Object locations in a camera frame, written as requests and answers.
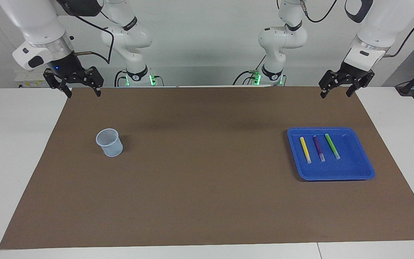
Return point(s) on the white wall socket box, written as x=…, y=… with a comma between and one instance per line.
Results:
x=32, y=78

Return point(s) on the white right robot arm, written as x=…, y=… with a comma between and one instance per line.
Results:
x=34, y=21

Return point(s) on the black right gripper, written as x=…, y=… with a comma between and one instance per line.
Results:
x=65, y=66

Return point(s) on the brown table mat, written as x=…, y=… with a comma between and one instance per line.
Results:
x=207, y=180

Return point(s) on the purple pen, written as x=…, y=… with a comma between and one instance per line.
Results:
x=318, y=148

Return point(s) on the green pen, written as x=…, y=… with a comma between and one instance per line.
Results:
x=332, y=146

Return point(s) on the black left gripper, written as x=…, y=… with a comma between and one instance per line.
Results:
x=354, y=73

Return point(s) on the translucent plastic cup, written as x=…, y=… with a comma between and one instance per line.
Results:
x=111, y=147

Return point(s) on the blue plastic tray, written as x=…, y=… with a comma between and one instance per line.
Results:
x=350, y=165

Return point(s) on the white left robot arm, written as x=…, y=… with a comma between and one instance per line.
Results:
x=383, y=21

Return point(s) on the yellow pen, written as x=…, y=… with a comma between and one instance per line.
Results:
x=305, y=150

